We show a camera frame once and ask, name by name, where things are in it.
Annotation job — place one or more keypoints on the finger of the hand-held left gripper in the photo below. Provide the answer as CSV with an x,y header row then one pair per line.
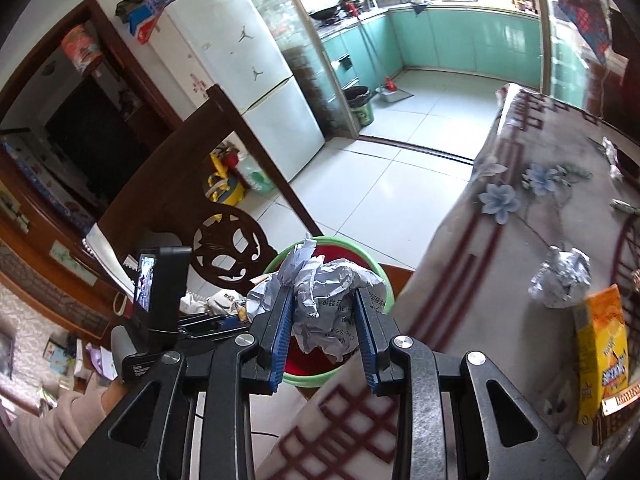
x,y
215,327

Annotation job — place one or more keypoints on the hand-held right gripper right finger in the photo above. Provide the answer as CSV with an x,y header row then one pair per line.
x,y
366,347

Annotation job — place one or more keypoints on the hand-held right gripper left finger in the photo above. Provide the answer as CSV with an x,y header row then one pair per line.
x,y
279,342

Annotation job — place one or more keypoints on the red bucket with green rim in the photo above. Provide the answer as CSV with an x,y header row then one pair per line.
x,y
305,372

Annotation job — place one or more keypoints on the printed white paper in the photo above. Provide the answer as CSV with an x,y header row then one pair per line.
x,y
262,300
325,300

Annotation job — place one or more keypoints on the foil ball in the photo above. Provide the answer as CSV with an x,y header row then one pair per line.
x,y
560,277

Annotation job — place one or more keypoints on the yellow snack packet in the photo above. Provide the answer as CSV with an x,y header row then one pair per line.
x,y
600,350

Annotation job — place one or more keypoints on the brown patterned box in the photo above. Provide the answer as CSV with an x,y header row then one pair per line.
x,y
620,405

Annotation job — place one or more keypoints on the person's left forearm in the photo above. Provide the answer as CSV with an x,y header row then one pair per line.
x,y
55,430

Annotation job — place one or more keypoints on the pile of booklets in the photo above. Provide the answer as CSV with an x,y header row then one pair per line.
x,y
95,360

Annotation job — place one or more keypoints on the dark wooden carved chair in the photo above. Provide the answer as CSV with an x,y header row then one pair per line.
x,y
175,185

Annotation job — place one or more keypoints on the yellow toy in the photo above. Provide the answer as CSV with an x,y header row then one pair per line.
x,y
222,190

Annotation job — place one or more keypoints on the green plastic bottle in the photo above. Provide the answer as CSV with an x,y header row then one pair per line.
x,y
256,174

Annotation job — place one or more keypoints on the floral table cloth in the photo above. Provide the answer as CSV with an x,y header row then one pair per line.
x,y
500,260

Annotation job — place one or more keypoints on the black television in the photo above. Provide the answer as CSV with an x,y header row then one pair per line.
x,y
85,135

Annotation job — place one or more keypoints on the wooden television cabinet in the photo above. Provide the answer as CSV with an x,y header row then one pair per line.
x,y
15,185

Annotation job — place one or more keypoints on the white refrigerator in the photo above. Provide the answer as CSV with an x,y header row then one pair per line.
x,y
240,60

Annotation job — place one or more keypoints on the grey dustpan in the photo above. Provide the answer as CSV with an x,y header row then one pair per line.
x,y
392,95

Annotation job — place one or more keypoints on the red printed box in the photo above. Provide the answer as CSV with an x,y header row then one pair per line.
x,y
82,50

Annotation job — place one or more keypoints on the glass sliding door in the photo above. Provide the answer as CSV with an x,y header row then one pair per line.
x,y
300,60

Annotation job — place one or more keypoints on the blue and red box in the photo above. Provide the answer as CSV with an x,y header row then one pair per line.
x,y
146,22

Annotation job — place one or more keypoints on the small grey wrapper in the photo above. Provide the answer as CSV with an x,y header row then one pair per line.
x,y
625,205

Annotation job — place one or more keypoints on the dark green bag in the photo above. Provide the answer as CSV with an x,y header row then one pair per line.
x,y
131,4

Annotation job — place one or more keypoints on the silver wrapper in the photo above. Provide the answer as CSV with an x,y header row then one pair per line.
x,y
612,160

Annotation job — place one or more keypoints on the teal kitchen cabinets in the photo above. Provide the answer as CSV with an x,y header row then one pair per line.
x,y
450,40

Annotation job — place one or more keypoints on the black wok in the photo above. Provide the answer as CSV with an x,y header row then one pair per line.
x,y
325,12

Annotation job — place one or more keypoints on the hanging plaid cloth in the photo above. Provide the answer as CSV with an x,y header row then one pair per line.
x,y
585,10

